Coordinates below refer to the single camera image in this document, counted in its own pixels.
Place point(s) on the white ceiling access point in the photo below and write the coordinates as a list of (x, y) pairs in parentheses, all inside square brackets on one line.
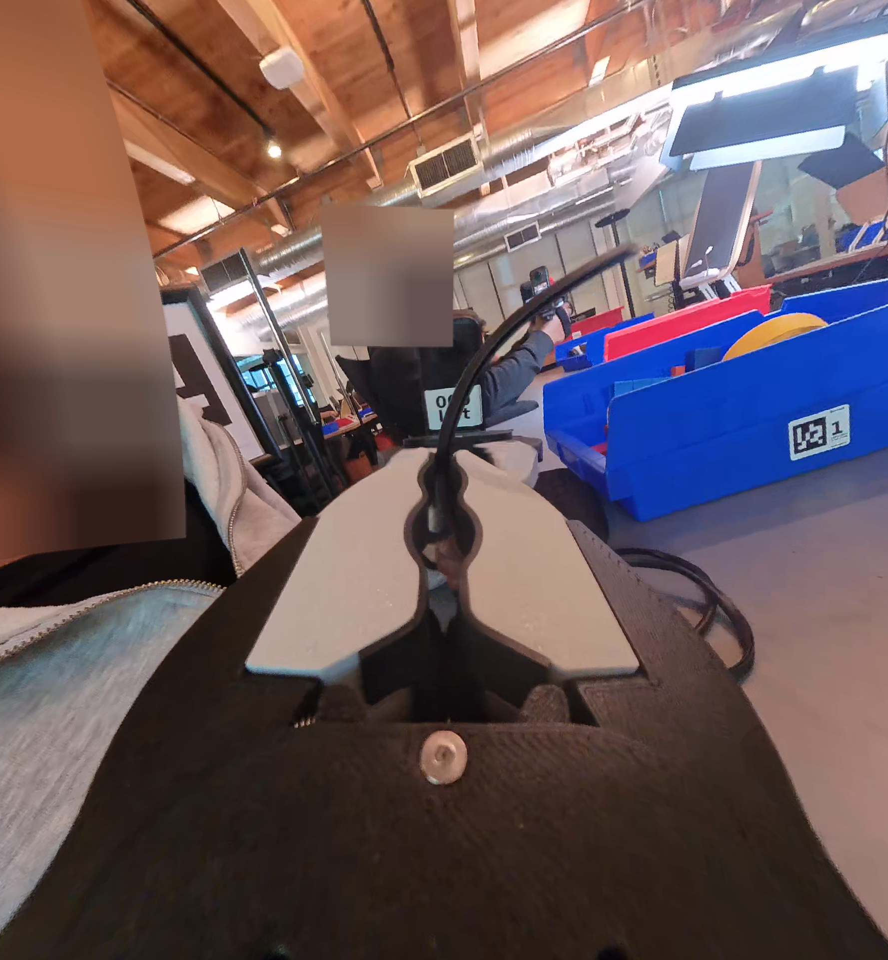
[(281, 67)]

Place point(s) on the framed black white marker poster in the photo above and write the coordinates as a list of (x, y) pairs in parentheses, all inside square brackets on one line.
[(204, 375)]

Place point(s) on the white tablet stand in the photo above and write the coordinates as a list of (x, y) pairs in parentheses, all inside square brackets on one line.
[(706, 289)]

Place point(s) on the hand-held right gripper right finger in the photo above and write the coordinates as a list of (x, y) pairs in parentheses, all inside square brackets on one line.
[(541, 585)]

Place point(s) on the blue plastic bin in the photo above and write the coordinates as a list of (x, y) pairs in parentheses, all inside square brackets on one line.
[(594, 345), (713, 465)]

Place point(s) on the yellow tape roll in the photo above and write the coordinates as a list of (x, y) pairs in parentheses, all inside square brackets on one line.
[(773, 334)]

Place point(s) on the ceiling air vent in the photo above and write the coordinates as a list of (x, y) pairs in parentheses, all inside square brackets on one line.
[(446, 166)]

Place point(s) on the round ceiling lamp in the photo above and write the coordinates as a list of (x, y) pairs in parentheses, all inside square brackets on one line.
[(273, 150)]

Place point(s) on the blue storage crate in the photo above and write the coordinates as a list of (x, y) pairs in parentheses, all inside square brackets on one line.
[(871, 232)]

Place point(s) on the floor stand with grey board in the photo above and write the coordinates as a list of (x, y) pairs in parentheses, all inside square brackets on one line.
[(286, 375)]

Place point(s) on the light panel on stand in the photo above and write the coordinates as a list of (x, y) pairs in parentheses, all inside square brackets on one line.
[(758, 112)]

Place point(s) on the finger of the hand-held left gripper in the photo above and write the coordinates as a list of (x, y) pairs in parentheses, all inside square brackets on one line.
[(395, 456), (511, 461)]

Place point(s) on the wooden work table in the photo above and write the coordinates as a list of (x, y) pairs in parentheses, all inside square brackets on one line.
[(841, 259)]

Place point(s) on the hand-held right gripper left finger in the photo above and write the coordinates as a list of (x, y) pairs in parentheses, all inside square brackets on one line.
[(346, 585)]

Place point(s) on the red plastic bin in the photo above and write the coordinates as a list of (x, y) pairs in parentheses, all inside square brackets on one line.
[(597, 322), (683, 326)]

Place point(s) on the grey desk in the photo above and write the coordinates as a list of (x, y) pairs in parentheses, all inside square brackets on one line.
[(826, 637)]

